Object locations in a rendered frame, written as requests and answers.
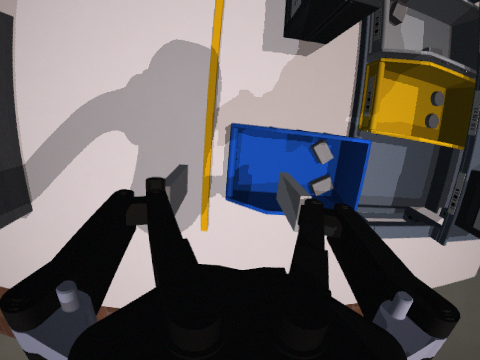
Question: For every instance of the grey open bin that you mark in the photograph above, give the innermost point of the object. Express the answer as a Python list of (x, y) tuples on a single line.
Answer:
[(451, 25)]

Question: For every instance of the dark grey disc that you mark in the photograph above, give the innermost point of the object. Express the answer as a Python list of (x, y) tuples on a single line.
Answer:
[(437, 98), (431, 121)]

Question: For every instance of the yellow open bin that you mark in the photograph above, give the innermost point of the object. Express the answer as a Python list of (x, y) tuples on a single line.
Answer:
[(406, 101)]

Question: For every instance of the blue bin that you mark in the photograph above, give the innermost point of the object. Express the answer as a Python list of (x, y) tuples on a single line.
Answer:
[(264, 152)]

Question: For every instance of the grey metal shelf rack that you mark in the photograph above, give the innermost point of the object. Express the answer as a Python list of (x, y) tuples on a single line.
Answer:
[(403, 173)]

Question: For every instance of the yellow thin bar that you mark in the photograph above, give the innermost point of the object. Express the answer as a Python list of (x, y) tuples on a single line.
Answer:
[(210, 112)]

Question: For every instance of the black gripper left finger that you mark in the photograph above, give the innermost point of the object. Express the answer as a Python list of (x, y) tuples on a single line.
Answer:
[(48, 310)]

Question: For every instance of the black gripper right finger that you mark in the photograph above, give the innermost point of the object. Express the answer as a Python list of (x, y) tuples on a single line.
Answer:
[(386, 291)]

